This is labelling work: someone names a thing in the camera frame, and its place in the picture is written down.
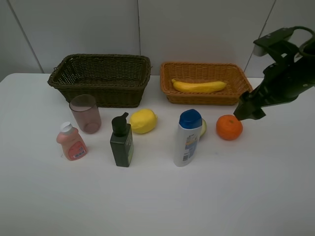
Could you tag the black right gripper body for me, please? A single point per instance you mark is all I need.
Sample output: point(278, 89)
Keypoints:
point(283, 81)

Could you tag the dark brown wicker basket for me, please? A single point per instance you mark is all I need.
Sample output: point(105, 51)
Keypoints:
point(115, 81)

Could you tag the pink bottle white cap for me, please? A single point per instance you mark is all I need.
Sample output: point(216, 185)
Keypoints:
point(71, 141)

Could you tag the yellow banana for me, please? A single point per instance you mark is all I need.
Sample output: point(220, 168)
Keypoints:
point(208, 87)

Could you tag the yellow lemon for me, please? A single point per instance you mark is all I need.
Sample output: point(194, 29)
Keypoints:
point(143, 121)

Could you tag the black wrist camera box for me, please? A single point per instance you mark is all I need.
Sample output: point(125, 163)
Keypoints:
point(264, 44)

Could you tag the translucent pink plastic cup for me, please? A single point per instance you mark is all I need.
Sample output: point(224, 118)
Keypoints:
point(86, 113)

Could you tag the halved avocado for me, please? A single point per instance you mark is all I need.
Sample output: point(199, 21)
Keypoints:
point(203, 128)

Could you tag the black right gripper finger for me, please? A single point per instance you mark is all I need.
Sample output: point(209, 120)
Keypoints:
point(244, 99)
point(256, 113)

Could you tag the white bottle blue cap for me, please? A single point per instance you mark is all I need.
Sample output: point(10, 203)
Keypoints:
point(187, 137)

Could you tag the dark green pump bottle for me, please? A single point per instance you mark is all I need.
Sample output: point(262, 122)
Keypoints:
point(121, 141)

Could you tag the orange wicker basket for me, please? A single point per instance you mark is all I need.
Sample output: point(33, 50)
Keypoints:
point(190, 72)

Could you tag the orange tangerine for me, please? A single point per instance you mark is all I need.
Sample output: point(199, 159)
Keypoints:
point(228, 127)

